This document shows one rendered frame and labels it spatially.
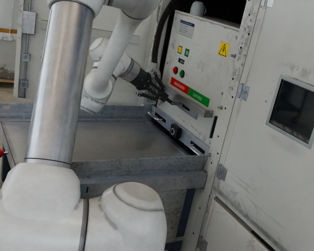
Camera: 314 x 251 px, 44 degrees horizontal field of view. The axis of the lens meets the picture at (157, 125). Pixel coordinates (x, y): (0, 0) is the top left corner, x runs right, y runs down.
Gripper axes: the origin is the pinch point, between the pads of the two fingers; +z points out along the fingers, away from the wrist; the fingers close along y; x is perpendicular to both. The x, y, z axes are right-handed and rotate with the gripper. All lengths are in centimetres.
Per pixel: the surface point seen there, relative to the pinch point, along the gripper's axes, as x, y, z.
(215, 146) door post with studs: 36.3, 3.9, 5.5
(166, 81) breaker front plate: -14.4, -7.0, 4.3
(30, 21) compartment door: -45, 8, -54
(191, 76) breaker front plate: 5.2, -13.8, 0.3
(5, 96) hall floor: -303, 101, 32
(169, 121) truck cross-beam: -3.1, 7.6, 11.3
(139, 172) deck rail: 33.1, 27.2, -13.4
